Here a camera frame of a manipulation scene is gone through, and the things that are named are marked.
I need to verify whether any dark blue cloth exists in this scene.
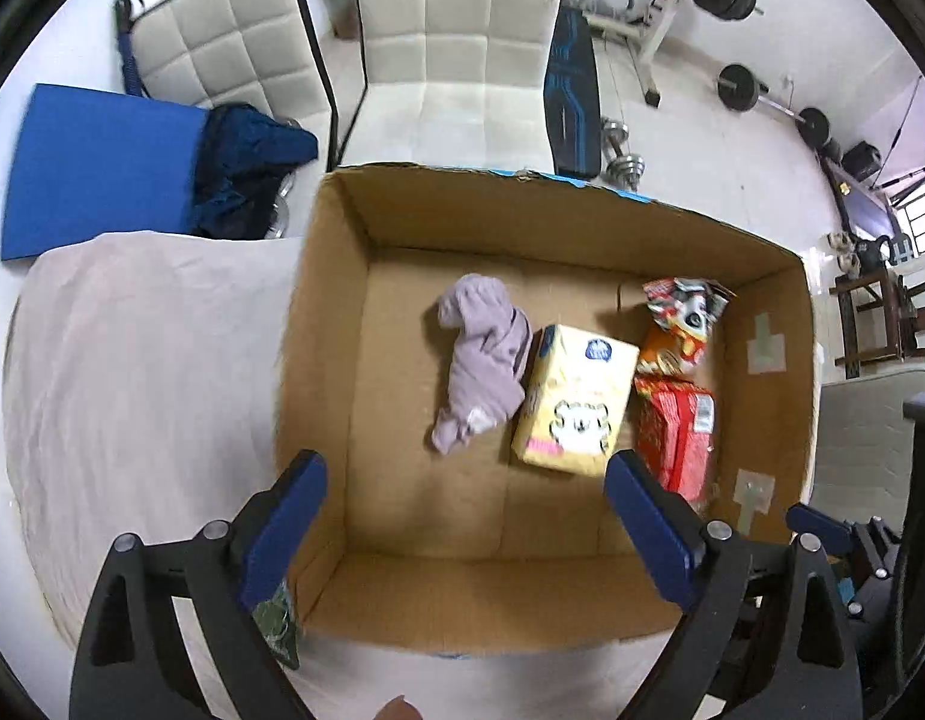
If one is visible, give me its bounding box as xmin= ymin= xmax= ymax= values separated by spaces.
xmin=188 ymin=105 xmax=319 ymax=241

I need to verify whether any white quilted chair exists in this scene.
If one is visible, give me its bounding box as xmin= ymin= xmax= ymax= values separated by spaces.
xmin=121 ymin=0 xmax=340 ymax=166
xmin=334 ymin=0 xmax=576 ymax=175

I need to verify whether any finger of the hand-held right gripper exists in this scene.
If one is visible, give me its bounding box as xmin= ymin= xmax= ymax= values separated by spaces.
xmin=786 ymin=504 xmax=857 ymax=562

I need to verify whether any black blue padded bench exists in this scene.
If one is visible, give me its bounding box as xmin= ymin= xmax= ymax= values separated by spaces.
xmin=543 ymin=7 xmax=604 ymax=182

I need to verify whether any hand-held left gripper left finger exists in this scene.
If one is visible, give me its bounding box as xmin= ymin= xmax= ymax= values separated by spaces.
xmin=70 ymin=450 xmax=328 ymax=720

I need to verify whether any pair of light shoes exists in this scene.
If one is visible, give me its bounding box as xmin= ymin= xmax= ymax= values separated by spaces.
xmin=821 ymin=229 xmax=863 ymax=275

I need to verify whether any weight bench with barbell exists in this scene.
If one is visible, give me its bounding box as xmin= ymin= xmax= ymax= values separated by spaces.
xmin=582 ymin=0 xmax=714 ymax=107

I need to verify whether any black strap with blue handle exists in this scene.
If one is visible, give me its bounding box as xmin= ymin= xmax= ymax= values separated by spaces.
xmin=115 ymin=0 xmax=148 ymax=97

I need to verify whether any white quilted chair left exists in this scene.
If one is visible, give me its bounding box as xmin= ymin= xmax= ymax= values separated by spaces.
xmin=121 ymin=0 xmax=340 ymax=166

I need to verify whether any yellow tissue pack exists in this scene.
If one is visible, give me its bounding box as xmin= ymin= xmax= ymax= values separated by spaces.
xmin=511 ymin=324 xmax=641 ymax=478

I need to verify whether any metal dumbbell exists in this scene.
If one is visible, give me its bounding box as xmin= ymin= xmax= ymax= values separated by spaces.
xmin=601 ymin=118 xmax=648 ymax=192

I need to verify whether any purple cloth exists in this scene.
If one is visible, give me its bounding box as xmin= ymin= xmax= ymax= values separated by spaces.
xmin=432 ymin=274 xmax=534 ymax=455

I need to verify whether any green packet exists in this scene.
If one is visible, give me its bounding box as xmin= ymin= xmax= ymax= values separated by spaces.
xmin=252 ymin=581 xmax=303 ymax=672

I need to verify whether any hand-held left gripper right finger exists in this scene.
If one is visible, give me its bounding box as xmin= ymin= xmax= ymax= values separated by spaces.
xmin=603 ymin=450 xmax=863 ymax=720

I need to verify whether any large cardboard box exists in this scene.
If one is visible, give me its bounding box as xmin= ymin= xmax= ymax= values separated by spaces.
xmin=274 ymin=163 xmax=822 ymax=655

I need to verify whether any dark wooden stool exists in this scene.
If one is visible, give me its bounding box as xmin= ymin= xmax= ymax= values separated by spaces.
xmin=830 ymin=268 xmax=923 ymax=380

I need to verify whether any barbell with black plates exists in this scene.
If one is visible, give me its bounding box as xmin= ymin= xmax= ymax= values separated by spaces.
xmin=717 ymin=64 xmax=833 ymax=148

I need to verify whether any grey quilted mattress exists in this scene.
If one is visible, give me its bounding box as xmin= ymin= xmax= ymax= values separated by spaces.
xmin=811 ymin=364 xmax=925 ymax=515

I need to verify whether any red snack packet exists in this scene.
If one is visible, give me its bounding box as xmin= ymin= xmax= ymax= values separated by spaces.
xmin=633 ymin=375 xmax=720 ymax=512

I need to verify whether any blue folder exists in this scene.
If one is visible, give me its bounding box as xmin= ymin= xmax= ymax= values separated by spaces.
xmin=1 ymin=82 xmax=209 ymax=263

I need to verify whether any orange snack bag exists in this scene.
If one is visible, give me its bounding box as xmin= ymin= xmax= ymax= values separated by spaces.
xmin=634 ymin=277 xmax=737 ymax=377

